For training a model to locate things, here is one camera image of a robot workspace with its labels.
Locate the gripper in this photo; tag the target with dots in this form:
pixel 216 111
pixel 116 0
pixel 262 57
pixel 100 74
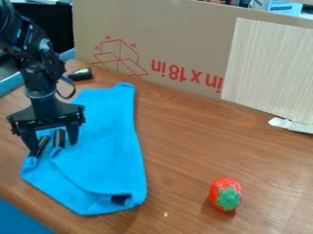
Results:
pixel 47 114

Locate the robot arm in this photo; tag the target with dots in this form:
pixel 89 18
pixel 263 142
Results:
pixel 34 65

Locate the blue cloth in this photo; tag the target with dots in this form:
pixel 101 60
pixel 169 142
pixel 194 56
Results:
pixel 102 146

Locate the small black device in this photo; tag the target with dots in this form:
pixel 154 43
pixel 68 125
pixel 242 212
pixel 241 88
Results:
pixel 80 73

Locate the cardboard box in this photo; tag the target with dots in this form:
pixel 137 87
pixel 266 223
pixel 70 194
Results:
pixel 179 39

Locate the red toy strawberry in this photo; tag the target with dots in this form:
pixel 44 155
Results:
pixel 225 195

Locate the light wooden board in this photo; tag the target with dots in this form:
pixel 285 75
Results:
pixel 273 67

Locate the white paper piece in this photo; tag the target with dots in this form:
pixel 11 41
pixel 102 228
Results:
pixel 291 125

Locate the white box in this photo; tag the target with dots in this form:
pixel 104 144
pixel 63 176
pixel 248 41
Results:
pixel 281 6

